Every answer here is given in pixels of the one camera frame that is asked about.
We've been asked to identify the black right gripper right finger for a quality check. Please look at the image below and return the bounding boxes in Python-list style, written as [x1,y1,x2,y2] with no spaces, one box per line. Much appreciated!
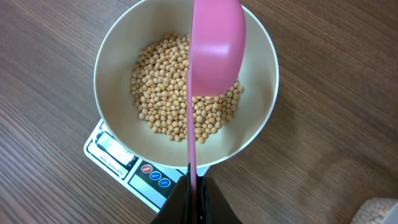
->
[197,177,242,224]

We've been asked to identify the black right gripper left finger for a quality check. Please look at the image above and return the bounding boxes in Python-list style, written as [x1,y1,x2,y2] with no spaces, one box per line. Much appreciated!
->
[150,164,192,224]

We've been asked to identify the pink plastic measuring scoop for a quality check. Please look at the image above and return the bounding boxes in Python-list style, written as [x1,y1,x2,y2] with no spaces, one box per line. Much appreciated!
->
[185,0,247,194]

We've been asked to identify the white digital kitchen scale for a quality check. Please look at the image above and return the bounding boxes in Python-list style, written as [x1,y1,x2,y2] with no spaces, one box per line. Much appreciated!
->
[83,118,210,214]

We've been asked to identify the soybeans in white bowl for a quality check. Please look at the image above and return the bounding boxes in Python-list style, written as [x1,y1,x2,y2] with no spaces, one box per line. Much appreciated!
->
[130,33,244,143]

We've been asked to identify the white round bowl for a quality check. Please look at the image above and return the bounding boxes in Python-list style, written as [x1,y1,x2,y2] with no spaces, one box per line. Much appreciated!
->
[94,0,279,169]

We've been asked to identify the yellow soybeans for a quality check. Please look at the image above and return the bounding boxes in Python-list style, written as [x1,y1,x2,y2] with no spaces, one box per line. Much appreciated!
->
[351,198,397,224]

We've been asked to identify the clear plastic container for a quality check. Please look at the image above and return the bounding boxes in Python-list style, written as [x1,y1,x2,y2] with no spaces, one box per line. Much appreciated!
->
[381,204,398,224]

